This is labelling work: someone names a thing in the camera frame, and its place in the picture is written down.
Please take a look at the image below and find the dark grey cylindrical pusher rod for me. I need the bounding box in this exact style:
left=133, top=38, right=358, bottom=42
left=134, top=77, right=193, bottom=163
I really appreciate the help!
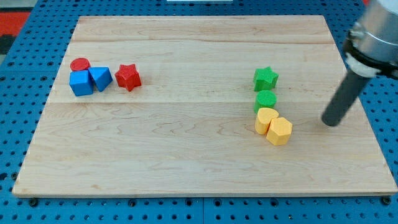
left=322, top=70, right=370, bottom=127

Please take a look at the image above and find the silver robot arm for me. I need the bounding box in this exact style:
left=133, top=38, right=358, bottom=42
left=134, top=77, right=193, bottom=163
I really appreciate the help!
left=322, top=0, right=397, bottom=126

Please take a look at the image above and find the yellow hexagon block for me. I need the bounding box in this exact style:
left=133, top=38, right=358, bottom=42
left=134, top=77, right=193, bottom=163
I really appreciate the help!
left=266, top=117, right=293, bottom=146

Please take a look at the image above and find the green star block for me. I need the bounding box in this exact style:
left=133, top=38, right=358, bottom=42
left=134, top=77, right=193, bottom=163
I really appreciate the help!
left=253, top=67, right=279, bottom=91

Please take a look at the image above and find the green cylinder block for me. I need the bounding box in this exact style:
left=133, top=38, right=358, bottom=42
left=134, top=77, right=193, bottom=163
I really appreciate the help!
left=254, top=90, right=277, bottom=114

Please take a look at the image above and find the yellow heart block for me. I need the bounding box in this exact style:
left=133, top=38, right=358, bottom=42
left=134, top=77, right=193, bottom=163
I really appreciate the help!
left=254, top=108, right=279, bottom=135

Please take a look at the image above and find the wooden board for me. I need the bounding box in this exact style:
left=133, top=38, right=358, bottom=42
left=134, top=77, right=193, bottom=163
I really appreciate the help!
left=12, top=16, right=397, bottom=198

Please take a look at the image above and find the red star block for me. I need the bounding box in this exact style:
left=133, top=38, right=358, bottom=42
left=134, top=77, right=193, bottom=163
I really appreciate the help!
left=115, top=64, right=142, bottom=91

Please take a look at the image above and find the blue triangular prism block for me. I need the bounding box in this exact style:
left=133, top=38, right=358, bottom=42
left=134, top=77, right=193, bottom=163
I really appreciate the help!
left=88, top=67, right=113, bottom=92

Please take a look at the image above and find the blue cube block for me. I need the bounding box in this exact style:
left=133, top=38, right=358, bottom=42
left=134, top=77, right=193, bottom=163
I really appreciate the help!
left=69, top=70, right=93, bottom=96

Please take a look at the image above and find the red cylinder block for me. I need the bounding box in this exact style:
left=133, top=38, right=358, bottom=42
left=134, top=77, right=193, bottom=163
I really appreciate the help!
left=70, top=57, right=91, bottom=72

